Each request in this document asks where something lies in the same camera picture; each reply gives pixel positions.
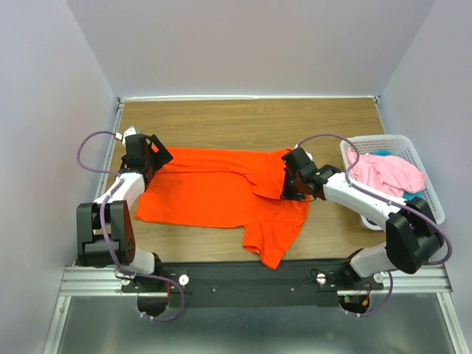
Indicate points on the aluminium frame rail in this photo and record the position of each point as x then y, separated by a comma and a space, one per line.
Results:
83, 281

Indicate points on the teal t shirt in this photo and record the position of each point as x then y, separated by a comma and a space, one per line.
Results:
399, 177

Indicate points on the pink t shirt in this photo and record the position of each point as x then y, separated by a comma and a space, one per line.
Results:
365, 172

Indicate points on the white plastic laundry basket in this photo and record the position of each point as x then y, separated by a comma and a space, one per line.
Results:
397, 145

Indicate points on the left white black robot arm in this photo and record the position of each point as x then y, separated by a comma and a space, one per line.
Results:
104, 228

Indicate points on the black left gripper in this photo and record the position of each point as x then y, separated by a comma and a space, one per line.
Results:
162, 156

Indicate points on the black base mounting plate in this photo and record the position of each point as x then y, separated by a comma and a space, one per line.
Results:
201, 298

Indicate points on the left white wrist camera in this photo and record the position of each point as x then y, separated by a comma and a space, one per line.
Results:
121, 137

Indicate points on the orange t shirt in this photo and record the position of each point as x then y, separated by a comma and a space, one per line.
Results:
227, 189

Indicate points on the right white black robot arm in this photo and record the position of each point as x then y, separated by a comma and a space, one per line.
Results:
412, 235

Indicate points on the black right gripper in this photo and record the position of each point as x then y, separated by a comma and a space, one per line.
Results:
286, 192

